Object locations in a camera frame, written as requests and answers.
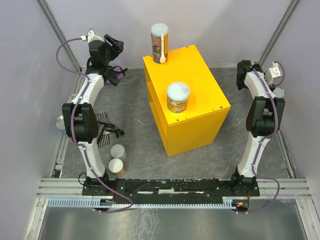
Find clear jar orange contents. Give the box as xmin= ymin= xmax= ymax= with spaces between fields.
xmin=108 ymin=158 xmax=125 ymax=175

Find white slotted cable duct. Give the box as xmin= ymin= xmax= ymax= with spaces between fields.
xmin=46 ymin=196 xmax=248 ymax=209

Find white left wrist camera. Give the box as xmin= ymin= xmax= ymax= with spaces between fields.
xmin=80 ymin=29 xmax=104 ymax=44

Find tall porridge can with spoon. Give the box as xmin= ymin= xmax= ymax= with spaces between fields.
xmin=151 ymin=23 xmax=169 ymax=64

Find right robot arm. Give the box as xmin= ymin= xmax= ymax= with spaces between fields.
xmin=231 ymin=60 xmax=286 ymax=196

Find wide yellow label can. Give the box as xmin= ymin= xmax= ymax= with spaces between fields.
xmin=166 ymin=81 xmax=191 ymax=114

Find blue yellow tin can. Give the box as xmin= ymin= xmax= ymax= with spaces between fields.
xmin=55 ymin=115 xmax=67 ymax=135

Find yellow cabinet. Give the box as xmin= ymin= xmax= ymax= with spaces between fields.
xmin=143 ymin=45 xmax=231 ymax=157

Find purple black pouch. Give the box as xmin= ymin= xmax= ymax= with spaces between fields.
xmin=105 ymin=65 xmax=128 ymax=86

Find black white striped cloth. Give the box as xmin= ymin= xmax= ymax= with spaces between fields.
xmin=95 ymin=111 xmax=125 ymax=148

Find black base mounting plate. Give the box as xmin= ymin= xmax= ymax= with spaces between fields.
xmin=81 ymin=177 xmax=260 ymax=206

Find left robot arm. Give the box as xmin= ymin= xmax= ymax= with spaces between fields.
xmin=62 ymin=30 xmax=126 ymax=196

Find blue tin can upper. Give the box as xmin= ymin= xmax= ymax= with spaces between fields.
xmin=67 ymin=93 xmax=77 ymax=104

